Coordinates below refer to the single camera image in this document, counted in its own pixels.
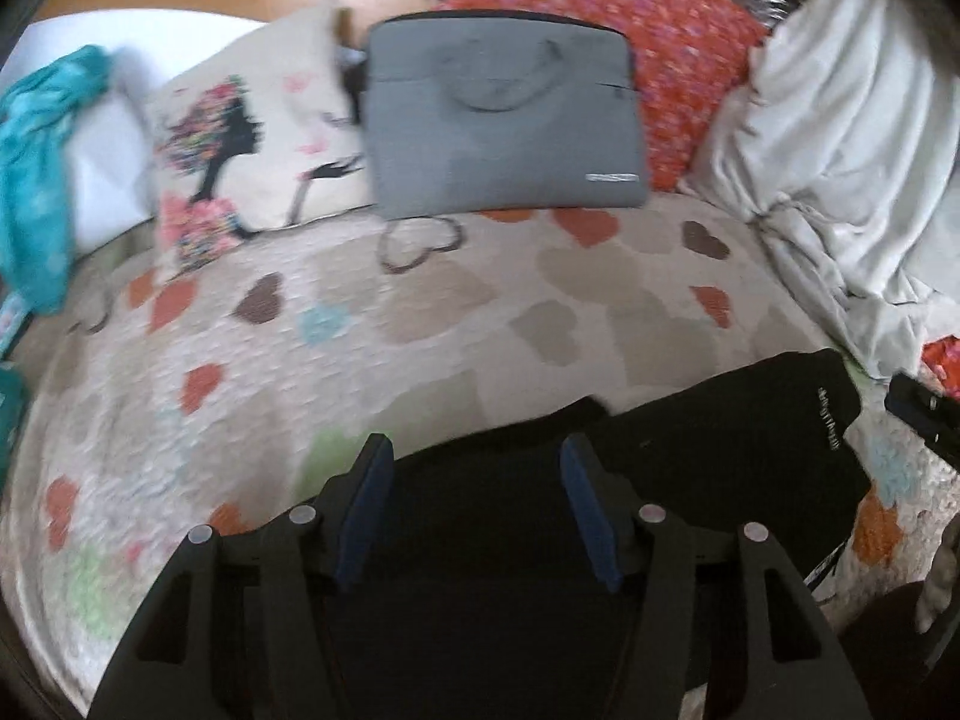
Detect white crumpled sheet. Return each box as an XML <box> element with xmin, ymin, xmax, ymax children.
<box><xmin>679</xmin><ymin>0</ymin><xmax>960</xmax><ymax>382</ymax></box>

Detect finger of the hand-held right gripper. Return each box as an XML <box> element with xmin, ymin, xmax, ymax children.
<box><xmin>883</xmin><ymin>373</ymin><xmax>960</xmax><ymax>467</ymax></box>

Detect grey laptop bag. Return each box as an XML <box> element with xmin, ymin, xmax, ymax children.
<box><xmin>362</xmin><ymin>13</ymin><xmax>650</xmax><ymax>223</ymax></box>

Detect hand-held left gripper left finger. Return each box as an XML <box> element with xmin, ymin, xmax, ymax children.
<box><xmin>86</xmin><ymin>431</ymin><xmax>395</xmax><ymax>720</ymax></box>

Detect heart-printed blanket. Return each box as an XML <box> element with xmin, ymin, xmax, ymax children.
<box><xmin>0</xmin><ymin>193</ymin><xmax>960</xmax><ymax>720</ymax></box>

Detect red floral cushion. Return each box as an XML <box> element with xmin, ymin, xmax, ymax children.
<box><xmin>442</xmin><ymin>0</ymin><xmax>773</xmax><ymax>193</ymax></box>

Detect teal patterned cloth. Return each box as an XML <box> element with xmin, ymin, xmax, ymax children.
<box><xmin>0</xmin><ymin>45</ymin><xmax>115</xmax><ymax>316</ymax></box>

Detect black pants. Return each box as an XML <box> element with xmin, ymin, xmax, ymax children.
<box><xmin>322</xmin><ymin>349</ymin><xmax>872</xmax><ymax>720</ymax></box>

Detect white pillow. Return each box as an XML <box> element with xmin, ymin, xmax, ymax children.
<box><xmin>0</xmin><ymin>9</ymin><xmax>265</xmax><ymax>256</ymax></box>

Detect cream printed cushion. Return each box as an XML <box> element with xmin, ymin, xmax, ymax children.
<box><xmin>146</xmin><ymin>0</ymin><xmax>376</xmax><ymax>287</ymax></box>

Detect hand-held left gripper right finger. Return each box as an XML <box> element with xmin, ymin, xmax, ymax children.
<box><xmin>559</xmin><ymin>431</ymin><xmax>875</xmax><ymax>720</ymax></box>

